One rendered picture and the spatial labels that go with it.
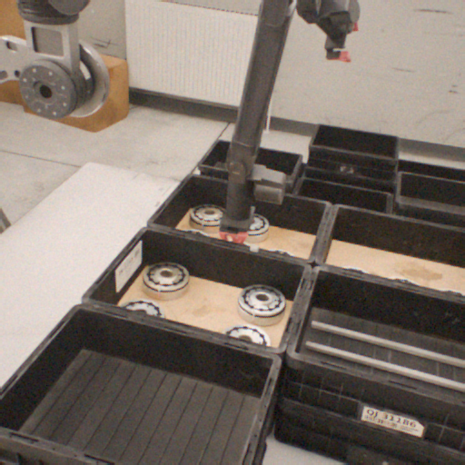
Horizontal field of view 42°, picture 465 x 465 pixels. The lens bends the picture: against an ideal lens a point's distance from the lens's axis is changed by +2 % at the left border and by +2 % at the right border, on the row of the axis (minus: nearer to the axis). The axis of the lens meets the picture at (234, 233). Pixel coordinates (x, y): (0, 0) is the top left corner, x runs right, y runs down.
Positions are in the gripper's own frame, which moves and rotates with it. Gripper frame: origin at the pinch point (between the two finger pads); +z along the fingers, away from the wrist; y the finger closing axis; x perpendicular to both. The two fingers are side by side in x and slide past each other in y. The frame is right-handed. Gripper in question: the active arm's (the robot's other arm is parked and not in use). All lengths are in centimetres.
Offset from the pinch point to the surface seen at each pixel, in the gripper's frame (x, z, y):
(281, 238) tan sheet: -10.0, 4.3, 14.5
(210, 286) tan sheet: 2.8, 4.2, -11.7
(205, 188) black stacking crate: 13.0, -2.5, 21.4
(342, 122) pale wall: -21, 75, 294
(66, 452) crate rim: 10, -6, -67
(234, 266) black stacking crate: -2.1, -1.4, -9.8
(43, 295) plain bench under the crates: 44.5, 17.3, -11.6
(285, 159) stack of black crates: 1, 32, 123
